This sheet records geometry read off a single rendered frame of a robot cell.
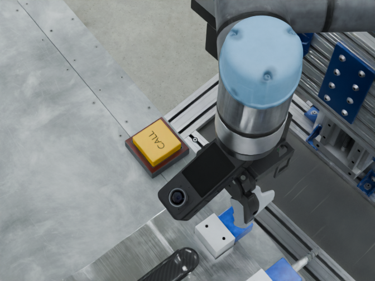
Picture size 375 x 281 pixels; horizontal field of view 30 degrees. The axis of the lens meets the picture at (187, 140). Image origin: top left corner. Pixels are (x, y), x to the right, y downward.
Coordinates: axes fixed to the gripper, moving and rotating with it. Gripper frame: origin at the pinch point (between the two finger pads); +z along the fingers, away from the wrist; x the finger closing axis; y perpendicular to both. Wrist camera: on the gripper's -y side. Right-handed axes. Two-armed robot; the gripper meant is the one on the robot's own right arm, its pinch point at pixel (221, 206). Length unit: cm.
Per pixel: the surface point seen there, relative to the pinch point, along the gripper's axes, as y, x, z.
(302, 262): 7.3, -10.8, 11.3
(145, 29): 50, 92, 101
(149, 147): 2.4, 20.4, 17.2
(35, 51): -2, 51, 21
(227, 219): 2.6, 0.8, 10.5
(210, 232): -1.1, 0.3, 9.2
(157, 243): -7.7, 4.6, 12.2
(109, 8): 46, 106, 101
